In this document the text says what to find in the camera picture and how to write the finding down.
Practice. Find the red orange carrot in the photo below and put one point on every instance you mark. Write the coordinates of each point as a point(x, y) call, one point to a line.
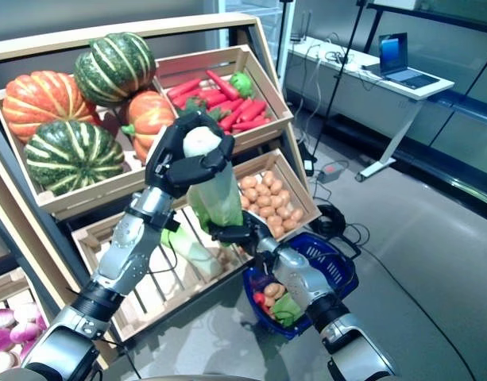
point(223, 85)
point(213, 97)
point(254, 110)
point(235, 115)
point(183, 88)
point(185, 99)
point(251, 125)

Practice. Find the red tomato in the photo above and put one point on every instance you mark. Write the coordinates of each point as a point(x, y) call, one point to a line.
point(260, 298)

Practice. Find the white power adapter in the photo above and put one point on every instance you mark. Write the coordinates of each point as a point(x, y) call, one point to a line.
point(309, 166)

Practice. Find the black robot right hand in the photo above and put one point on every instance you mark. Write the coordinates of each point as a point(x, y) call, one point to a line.
point(255, 234)

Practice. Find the wooden potato crate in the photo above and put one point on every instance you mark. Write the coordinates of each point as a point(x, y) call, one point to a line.
point(296, 184)

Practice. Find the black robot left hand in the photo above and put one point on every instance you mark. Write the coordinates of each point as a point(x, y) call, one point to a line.
point(167, 166)

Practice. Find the brown potato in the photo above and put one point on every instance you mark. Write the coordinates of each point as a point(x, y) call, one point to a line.
point(248, 183)
point(278, 232)
point(290, 225)
point(268, 178)
point(297, 215)
point(275, 290)

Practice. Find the light green bell pepper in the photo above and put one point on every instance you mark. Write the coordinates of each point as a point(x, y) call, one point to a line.
point(241, 83)

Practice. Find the blue plastic shopping basket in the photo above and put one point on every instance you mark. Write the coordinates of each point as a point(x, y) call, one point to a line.
point(288, 331)

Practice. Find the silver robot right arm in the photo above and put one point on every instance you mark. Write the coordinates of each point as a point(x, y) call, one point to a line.
point(302, 278)

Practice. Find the open grey laptop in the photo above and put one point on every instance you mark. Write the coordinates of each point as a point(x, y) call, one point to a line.
point(394, 51)

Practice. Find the large orange pumpkin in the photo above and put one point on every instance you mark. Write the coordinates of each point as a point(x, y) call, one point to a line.
point(40, 103)

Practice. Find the glass door refrigerator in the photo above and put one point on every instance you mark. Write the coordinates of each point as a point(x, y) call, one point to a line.
point(267, 20)

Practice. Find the white desk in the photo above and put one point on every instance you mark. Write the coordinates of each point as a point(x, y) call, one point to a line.
point(366, 99)

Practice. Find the small orange pumpkin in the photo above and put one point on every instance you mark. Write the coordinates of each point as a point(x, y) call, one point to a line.
point(148, 115)

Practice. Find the black tripod stand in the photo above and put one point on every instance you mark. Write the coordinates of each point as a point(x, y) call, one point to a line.
point(336, 79)

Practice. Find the wooden onion crate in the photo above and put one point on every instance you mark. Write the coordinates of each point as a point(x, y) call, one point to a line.
point(8, 283)

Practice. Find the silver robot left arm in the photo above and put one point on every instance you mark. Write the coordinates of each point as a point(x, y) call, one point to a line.
point(124, 246)

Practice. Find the wooden display shelf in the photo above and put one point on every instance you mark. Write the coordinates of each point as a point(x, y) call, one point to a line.
point(128, 29)

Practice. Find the grey power strip red switch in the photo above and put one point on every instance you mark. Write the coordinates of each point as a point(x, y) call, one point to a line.
point(332, 170)

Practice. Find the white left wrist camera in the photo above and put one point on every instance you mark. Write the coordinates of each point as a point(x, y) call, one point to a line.
point(153, 148)

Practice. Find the dark purple eggplant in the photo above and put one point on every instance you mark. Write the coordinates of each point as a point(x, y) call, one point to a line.
point(261, 282)

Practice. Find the green striped pumpkin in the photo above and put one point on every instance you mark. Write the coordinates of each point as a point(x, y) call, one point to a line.
point(72, 155)
point(116, 67)

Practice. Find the wooden carrot crate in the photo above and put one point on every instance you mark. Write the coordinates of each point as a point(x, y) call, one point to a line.
point(267, 133)

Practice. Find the wooden pumpkin crate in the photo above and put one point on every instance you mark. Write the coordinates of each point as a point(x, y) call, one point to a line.
point(108, 186)

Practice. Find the dark green broccoli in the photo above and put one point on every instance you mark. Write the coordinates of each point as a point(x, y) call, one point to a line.
point(195, 105)

